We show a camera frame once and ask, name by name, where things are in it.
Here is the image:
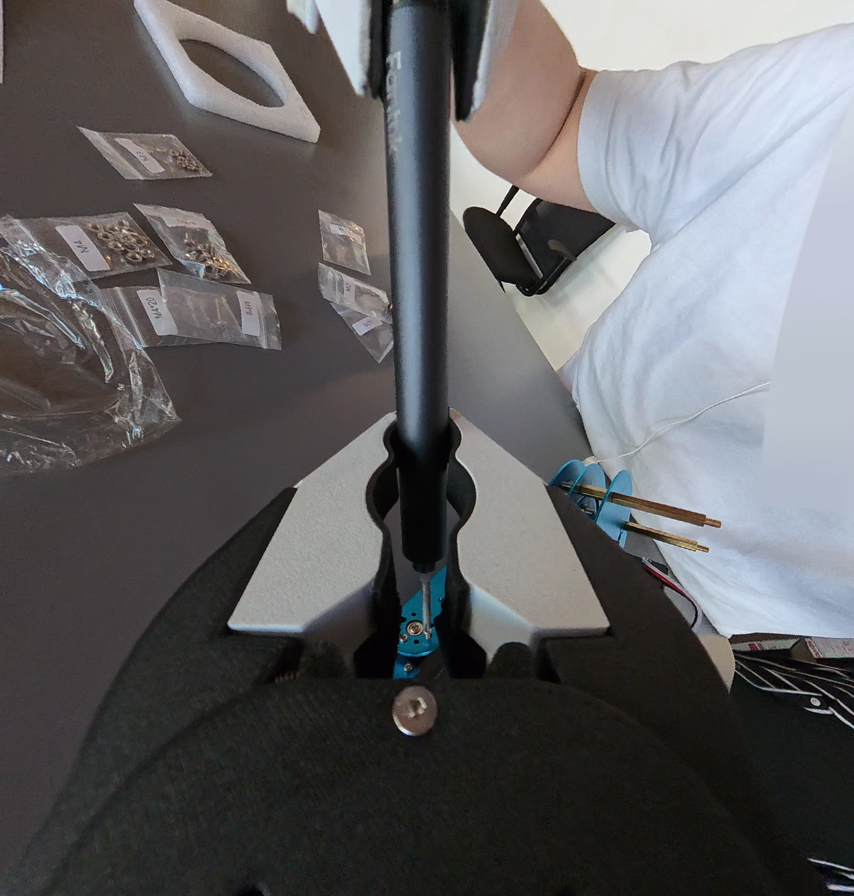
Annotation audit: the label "black electric screwdriver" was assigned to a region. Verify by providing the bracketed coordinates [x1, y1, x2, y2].
[381, 0, 456, 641]

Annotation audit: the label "white foam block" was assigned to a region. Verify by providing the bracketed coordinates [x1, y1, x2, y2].
[133, 0, 322, 144]

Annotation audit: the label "clear bag of large nuts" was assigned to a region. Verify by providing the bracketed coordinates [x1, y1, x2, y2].
[21, 213, 172, 281]

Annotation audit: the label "black office chair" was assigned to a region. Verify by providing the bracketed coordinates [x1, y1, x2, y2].
[462, 185, 617, 298]

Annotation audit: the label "large clear plastic wrap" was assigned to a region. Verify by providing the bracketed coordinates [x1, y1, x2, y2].
[0, 213, 183, 480]

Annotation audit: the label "clear bag of thin screws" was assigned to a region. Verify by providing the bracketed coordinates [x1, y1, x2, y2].
[157, 269, 282, 351]

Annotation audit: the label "small clear zip bag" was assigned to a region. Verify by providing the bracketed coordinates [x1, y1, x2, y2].
[318, 262, 393, 316]
[318, 210, 372, 275]

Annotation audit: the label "person in white shirt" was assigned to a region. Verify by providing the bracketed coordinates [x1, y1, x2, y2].
[560, 21, 854, 641]

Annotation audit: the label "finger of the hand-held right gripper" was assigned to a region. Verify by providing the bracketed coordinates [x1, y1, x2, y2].
[450, 0, 520, 123]
[287, 0, 387, 97]

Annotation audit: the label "blue toy robot arm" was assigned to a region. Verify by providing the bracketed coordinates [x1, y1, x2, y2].
[392, 458, 722, 680]

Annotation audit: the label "black striped trousers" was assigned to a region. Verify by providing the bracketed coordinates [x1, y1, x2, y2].
[731, 647, 854, 896]

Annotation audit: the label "clear bag of long screws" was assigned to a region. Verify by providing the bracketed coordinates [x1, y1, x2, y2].
[101, 283, 190, 349]

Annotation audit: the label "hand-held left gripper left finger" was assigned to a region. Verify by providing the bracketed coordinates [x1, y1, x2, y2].
[227, 412, 400, 658]

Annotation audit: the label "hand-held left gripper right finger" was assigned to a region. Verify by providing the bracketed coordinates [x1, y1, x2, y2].
[447, 409, 613, 650]

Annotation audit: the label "thin white cord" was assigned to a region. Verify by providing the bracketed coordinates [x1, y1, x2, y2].
[595, 381, 772, 463]

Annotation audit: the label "clear bag of small nuts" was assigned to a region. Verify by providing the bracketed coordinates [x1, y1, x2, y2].
[77, 126, 213, 181]

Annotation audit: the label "red and white box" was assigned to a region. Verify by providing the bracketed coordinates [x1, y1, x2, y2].
[734, 633, 854, 660]

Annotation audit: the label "red white servo cable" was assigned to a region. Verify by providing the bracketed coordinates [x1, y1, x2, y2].
[644, 560, 701, 627]

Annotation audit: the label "clear bag of short screws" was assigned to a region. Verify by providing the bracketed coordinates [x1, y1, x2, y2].
[134, 203, 252, 286]

